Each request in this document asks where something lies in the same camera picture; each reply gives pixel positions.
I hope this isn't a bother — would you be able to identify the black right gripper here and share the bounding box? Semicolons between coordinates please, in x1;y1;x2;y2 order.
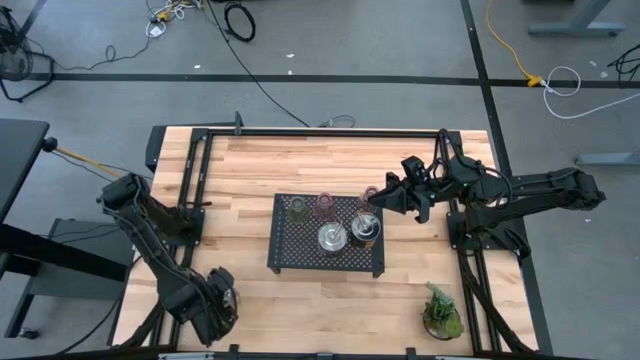
368;172;444;225

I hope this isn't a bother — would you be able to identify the pink ribbed glass candle holder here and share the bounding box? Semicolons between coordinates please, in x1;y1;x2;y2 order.
357;184;381;214
314;192;335;221

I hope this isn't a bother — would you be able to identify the silver ribbed metal candle holder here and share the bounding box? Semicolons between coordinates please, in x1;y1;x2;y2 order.
349;212;384;250

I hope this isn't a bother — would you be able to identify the dark ribbed glass cup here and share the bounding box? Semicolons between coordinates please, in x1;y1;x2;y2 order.
316;222;350;259

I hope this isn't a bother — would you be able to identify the clear ribbed glass candle holder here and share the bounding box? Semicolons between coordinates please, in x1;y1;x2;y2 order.
288;196;309;224

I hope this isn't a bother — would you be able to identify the black perforated metal riser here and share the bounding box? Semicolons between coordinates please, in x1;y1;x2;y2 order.
266;193;386;279

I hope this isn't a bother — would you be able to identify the succulent plant in pot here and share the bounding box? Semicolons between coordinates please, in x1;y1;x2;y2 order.
422;281;466;342

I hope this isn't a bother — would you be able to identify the grey desk foot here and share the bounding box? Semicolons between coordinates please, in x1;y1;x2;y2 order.
574;152;640;167
528;0;626;37

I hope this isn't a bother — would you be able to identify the yellow rod with black knob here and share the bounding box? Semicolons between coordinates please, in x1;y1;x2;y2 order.
41;137;124;179

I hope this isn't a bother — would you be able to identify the black desk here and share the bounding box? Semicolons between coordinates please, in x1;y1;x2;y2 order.
0;118;132;341

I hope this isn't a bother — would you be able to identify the black floor fan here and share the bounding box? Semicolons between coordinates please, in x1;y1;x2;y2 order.
0;5;56;104

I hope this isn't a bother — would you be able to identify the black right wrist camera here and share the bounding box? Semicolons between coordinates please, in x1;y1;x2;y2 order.
401;155;429;185

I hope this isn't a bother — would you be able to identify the black aluminium table frame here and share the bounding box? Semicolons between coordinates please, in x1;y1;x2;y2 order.
107;112;555;360

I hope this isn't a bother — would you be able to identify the long black cable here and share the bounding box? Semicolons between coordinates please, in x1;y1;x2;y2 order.
206;0;312;129

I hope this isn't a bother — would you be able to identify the yellow extension cable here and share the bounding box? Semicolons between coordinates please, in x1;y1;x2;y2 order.
484;0;545;89

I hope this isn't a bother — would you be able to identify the white cable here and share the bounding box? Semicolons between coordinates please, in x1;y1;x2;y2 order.
542;66;640;120

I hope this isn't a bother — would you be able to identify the coiled black cable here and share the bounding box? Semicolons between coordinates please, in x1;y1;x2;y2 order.
223;1;257;43

